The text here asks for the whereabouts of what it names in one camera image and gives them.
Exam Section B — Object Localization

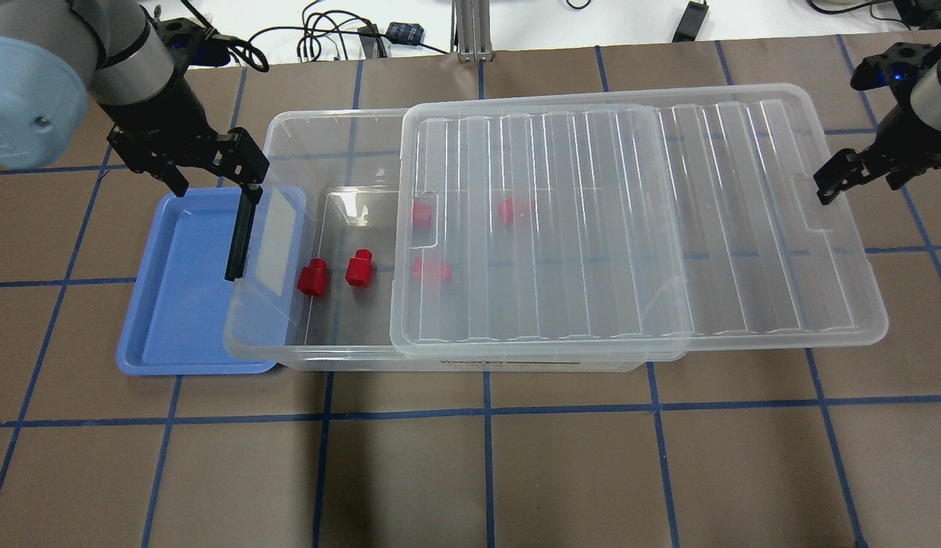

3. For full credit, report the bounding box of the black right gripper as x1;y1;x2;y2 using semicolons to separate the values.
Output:
813;42;941;206

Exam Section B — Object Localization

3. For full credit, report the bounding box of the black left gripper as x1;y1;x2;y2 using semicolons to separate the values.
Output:
107;18;271;206

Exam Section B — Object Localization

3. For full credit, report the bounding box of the red block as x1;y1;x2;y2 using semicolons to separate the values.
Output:
412;256;453;284
345;247;375;288
410;196;436;231
497;197;537;228
296;257;329;298

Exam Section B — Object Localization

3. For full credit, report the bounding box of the clear plastic box lid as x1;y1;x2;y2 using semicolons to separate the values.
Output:
388;83;889;363

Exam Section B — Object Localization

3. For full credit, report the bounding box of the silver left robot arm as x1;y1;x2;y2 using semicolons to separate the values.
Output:
0;1;269;205

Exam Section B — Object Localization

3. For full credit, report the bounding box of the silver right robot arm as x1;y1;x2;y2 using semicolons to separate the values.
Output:
813;42;941;206

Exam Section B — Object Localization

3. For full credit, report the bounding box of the clear plastic storage box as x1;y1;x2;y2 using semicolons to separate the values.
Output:
256;101;689;372

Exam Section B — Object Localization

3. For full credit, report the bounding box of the blue plastic tray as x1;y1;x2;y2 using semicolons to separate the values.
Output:
116;185;314;377

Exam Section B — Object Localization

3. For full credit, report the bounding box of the black power adapter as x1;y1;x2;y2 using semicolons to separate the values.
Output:
671;1;709;43

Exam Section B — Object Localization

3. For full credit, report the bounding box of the aluminium frame post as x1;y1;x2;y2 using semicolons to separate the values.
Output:
450;1;494;63

